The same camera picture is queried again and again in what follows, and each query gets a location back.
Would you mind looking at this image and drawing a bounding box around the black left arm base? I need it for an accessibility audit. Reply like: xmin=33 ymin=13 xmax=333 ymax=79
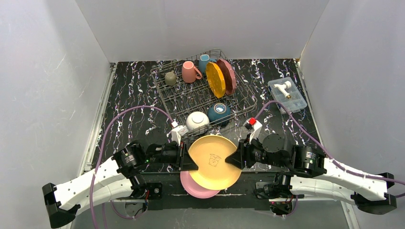
xmin=125 ymin=174 xmax=162 ymax=219

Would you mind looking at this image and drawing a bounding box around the clear plastic parts box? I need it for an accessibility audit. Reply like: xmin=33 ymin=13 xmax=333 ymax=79
xmin=267 ymin=77 xmax=308 ymax=113

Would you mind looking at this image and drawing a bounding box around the white pipe fitting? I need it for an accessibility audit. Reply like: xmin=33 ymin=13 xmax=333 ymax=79
xmin=274 ymin=81 xmax=292 ymax=99

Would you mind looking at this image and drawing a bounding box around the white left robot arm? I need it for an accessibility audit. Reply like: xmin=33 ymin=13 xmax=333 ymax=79
xmin=42 ymin=140 xmax=199 ymax=229

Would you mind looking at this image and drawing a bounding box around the orange polka dot plate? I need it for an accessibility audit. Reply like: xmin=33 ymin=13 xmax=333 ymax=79
xmin=205 ymin=62 xmax=226 ymax=98

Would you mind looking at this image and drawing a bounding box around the pink bottom plate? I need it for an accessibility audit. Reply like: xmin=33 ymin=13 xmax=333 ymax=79
xmin=180 ymin=171 xmax=220 ymax=199

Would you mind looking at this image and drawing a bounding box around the teal bowl beige inside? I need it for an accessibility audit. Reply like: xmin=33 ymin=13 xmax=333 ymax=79
xmin=207 ymin=103 xmax=231 ymax=127

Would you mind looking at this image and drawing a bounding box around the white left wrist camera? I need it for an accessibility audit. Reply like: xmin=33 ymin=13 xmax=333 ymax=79
xmin=171 ymin=121 xmax=189 ymax=146

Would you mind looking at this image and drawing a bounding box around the yellow plate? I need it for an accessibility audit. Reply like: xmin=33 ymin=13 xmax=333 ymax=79
xmin=188 ymin=135 xmax=242 ymax=190

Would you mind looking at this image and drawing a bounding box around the blue handled mug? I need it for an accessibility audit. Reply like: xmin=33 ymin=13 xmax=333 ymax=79
xmin=198 ymin=54 xmax=217 ymax=75

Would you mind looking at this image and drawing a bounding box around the white bowl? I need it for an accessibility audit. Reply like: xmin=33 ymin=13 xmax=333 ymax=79
xmin=186 ymin=111 xmax=209 ymax=131

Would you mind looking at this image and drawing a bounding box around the pink handled mug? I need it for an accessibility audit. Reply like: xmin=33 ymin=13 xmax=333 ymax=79
xmin=182 ymin=61 xmax=203 ymax=83

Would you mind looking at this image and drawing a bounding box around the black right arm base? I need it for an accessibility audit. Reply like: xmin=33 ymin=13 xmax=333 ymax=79
xmin=254 ymin=172 xmax=305 ymax=218

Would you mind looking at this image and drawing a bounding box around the small grey cup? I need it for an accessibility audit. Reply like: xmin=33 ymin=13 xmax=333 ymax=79
xmin=164 ymin=71 xmax=177 ymax=86

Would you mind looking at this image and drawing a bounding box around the grey wire dish rack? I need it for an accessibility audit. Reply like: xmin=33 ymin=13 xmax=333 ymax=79
xmin=150 ymin=53 xmax=257 ymax=131

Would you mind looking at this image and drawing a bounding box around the pink polka dot plate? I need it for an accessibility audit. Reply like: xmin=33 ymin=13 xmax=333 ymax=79
xmin=216 ymin=59 xmax=236 ymax=95

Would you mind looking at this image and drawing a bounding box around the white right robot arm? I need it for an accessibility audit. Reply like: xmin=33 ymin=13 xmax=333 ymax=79
xmin=225 ymin=134 xmax=397 ymax=215

